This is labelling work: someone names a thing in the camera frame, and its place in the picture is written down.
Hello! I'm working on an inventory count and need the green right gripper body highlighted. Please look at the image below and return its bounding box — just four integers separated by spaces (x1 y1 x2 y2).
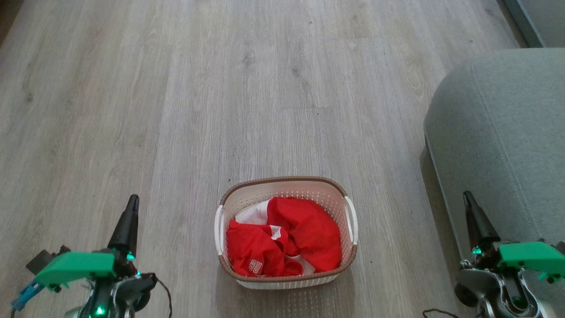
471 241 565 284

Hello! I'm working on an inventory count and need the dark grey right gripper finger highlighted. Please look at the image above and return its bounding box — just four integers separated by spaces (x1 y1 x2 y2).
466 192 501 248
462 191 484 249

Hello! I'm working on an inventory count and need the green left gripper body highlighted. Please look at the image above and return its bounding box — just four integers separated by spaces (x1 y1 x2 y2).
34 248 138 290

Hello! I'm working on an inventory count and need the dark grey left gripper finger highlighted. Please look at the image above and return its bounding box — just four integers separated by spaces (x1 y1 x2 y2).
124 195 140 257
108 195 135 256

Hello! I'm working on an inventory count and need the red and white garment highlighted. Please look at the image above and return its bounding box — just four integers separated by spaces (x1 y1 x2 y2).
226 197 343 278

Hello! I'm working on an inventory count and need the grey sofa seat section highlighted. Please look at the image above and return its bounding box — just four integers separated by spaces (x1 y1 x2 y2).
424 48 565 318
502 0 565 48

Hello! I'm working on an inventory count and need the white perforated laundry basket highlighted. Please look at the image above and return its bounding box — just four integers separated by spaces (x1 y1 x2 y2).
214 176 359 290

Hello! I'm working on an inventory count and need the blue cable connector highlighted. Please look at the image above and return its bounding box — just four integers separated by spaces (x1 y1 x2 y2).
11 280 45 311

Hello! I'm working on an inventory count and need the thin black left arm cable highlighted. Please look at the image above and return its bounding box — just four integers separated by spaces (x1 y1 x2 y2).
148 273 173 318

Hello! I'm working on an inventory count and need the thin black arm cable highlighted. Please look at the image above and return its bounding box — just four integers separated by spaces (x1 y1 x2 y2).
422 309 462 318
148 273 173 318

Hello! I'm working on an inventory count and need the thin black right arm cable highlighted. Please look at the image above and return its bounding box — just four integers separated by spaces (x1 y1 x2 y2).
422 309 462 318

